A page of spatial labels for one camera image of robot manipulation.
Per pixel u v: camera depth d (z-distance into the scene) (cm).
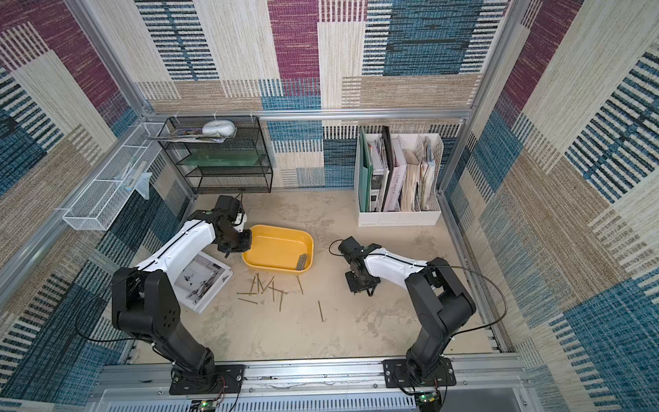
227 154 109
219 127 89
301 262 97
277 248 92
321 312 86
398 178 96
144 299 46
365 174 86
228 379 73
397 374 73
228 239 75
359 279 78
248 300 88
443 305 46
